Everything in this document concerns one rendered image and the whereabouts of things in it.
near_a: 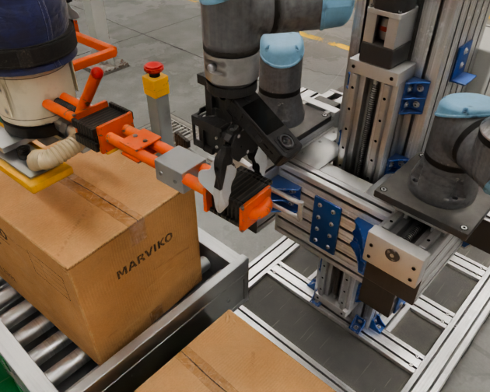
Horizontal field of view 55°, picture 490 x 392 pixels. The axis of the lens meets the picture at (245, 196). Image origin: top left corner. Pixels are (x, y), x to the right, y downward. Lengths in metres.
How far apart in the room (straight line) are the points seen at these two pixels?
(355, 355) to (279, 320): 0.30
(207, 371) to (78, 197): 0.58
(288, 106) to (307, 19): 0.69
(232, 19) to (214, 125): 0.16
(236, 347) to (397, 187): 0.63
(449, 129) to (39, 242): 0.93
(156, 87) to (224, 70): 1.10
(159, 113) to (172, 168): 0.96
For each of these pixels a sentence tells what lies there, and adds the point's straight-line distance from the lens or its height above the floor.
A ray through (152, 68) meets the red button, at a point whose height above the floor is 1.04.
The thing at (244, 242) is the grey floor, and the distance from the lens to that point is 2.43.
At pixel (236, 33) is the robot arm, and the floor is 1.51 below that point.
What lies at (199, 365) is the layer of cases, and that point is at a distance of 1.37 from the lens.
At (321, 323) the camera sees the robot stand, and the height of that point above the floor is 0.21.
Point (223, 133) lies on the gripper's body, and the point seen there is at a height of 1.36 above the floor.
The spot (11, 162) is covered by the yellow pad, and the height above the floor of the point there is 1.13.
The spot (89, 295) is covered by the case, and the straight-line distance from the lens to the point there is 1.19.
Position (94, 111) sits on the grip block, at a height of 1.25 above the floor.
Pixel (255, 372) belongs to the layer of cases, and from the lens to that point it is 1.35.
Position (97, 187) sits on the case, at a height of 0.95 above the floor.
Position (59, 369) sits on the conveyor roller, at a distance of 1.44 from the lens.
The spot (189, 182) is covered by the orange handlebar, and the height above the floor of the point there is 1.23.
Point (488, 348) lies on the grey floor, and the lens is 2.27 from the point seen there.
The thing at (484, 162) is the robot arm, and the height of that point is 1.22.
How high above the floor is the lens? 1.71
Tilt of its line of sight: 39 degrees down
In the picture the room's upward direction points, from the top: straight up
